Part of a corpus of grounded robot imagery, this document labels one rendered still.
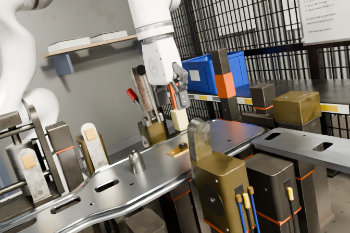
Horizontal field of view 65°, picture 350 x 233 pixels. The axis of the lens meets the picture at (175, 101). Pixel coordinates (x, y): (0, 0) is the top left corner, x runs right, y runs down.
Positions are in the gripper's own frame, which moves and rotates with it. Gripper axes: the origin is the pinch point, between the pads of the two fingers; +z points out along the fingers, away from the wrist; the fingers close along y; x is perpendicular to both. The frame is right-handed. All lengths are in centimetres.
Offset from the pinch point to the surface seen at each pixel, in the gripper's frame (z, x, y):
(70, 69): -11, 27, -247
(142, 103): 0.6, -1.7, -13.7
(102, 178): 12.0, -19.9, -4.4
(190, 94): 10, 32, -42
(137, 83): -5.2, -1.5, -14.6
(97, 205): 11.9, -24.3, 6.4
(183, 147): 11.4, -0.6, 0.9
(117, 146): 105, 65, -301
